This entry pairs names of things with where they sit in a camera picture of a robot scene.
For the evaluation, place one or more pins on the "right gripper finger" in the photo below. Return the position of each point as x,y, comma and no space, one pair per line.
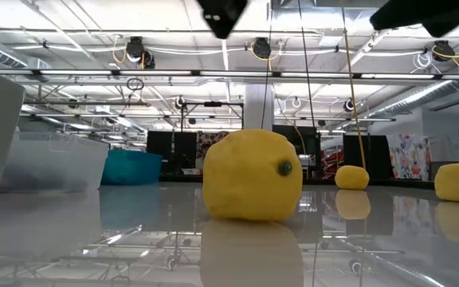
397,16

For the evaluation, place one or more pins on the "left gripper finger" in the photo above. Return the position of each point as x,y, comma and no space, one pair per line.
222,16

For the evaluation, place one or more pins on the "long LED light strip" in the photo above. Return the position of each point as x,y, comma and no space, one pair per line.
154,73

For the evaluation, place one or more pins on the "white column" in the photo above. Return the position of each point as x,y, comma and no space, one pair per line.
257,107

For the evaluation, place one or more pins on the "dark floral patterned cloth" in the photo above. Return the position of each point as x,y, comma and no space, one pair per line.
209,145

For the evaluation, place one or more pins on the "black partition panel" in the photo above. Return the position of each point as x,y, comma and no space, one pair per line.
373,155
293,137

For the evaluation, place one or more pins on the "teal plastic basket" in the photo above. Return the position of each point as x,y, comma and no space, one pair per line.
132,167

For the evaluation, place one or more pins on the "frosted translucent plastic bin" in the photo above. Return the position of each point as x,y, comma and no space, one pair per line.
66,159

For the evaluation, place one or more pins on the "black metal table frame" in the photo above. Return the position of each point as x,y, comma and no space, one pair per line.
393,183

